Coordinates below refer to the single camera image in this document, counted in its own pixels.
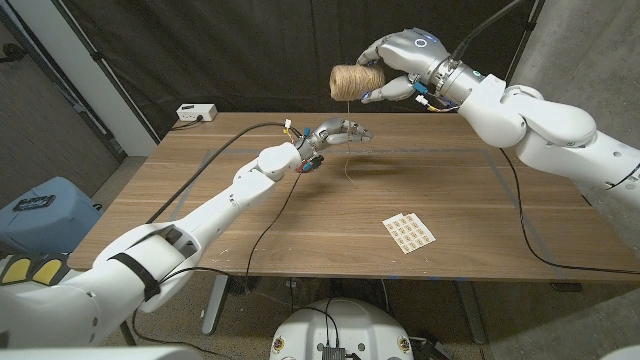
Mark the jute twine spool with strand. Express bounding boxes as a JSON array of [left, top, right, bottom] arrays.
[[329, 63, 387, 189]]

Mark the black backdrop curtain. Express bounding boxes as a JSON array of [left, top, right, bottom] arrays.
[[52, 0, 544, 141]]

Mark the blue plastic bin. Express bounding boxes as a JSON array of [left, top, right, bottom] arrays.
[[0, 176, 104, 256]]

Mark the grey tape outline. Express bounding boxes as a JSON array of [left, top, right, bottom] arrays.
[[169, 148, 567, 281]]

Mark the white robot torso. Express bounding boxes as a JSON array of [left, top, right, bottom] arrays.
[[269, 298, 415, 360]]

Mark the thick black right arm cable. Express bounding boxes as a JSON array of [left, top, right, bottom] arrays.
[[449, 0, 524, 61]]

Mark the sticker sheet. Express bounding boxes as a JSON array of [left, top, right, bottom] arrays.
[[382, 212, 437, 255]]

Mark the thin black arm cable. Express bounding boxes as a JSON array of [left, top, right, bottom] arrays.
[[130, 172, 302, 360], [499, 148, 640, 276]]

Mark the black power strip cable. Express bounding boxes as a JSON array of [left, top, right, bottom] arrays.
[[169, 115, 205, 132]]

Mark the white power strip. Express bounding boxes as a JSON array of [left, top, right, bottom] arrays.
[[176, 103, 218, 123]]

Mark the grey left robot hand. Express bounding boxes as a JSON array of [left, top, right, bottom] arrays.
[[294, 117, 374, 162]]

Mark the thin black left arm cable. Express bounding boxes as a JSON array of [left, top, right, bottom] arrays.
[[130, 172, 302, 360]]

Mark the black round ribbed object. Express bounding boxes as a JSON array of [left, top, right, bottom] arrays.
[[227, 274, 262, 297]]

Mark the yellow foot pedal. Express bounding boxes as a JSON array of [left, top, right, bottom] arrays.
[[0, 255, 34, 286], [30, 254, 70, 286]]

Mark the black backdrop stand pole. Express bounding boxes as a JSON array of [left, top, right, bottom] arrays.
[[49, 0, 162, 145], [502, 0, 546, 86]]

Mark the metal table leg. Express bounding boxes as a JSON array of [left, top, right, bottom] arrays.
[[201, 274, 230, 336], [455, 279, 489, 346]]

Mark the black door handle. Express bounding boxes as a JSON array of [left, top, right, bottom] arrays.
[[0, 43, 29, 64]]

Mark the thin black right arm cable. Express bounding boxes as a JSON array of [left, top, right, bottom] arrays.
[[499, 148, 640, 276]]

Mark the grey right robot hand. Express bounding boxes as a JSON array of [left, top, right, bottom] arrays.
[[355, 27, 485, 105]]

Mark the black torso cable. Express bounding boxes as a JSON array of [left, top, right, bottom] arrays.
[[294, 298, 341, 349]]

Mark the black door frame rail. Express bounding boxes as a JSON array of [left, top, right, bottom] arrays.
[[0, 4, 127, 164]]

